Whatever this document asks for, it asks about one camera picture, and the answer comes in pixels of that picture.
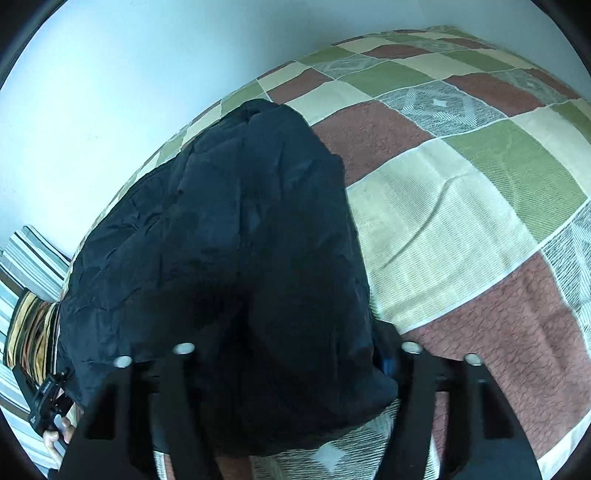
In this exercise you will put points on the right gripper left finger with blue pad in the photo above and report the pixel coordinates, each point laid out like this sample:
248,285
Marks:
114,439

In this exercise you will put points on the person's left hand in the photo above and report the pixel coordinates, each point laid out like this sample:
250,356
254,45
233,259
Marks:
58,437

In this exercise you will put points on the striped brown yellow pillow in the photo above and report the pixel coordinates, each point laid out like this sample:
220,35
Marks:
32,337

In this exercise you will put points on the black quilted puffer jacket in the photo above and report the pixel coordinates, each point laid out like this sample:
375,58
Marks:
244,246

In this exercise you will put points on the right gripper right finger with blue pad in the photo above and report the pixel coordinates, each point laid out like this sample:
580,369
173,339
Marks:
484,438

